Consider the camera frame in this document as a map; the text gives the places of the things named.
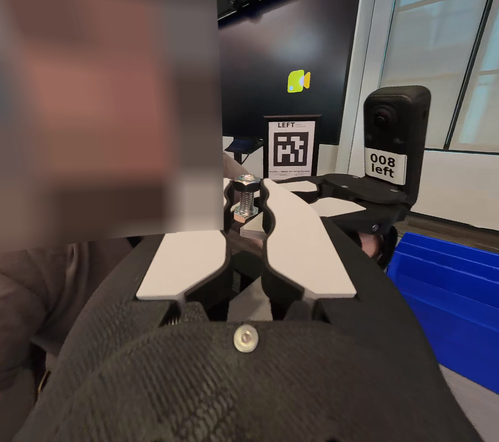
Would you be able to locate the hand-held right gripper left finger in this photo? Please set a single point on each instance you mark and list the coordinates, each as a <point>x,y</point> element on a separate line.
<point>183,266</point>

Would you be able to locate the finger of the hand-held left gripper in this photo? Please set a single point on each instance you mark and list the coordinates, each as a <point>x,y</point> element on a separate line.
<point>343,208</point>
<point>300,186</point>

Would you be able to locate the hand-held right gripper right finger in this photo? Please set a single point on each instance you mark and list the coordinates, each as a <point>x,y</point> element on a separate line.
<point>308,254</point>

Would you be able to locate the thick silver hex bolt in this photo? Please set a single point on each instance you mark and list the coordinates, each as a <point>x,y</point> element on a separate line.
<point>246,182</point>

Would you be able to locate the blue plastic bin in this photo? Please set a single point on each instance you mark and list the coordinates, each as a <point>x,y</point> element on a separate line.
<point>448,293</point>

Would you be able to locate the person's left hand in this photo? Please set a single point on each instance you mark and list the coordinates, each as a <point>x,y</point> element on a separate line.
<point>372,247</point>

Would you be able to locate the black framed tag sign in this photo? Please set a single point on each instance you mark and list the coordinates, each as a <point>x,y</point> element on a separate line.
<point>292,149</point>

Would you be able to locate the large glass window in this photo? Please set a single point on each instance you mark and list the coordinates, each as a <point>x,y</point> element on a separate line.
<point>436,20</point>

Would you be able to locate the large black wall screen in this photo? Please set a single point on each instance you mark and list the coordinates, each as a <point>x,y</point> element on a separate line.
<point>273,40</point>

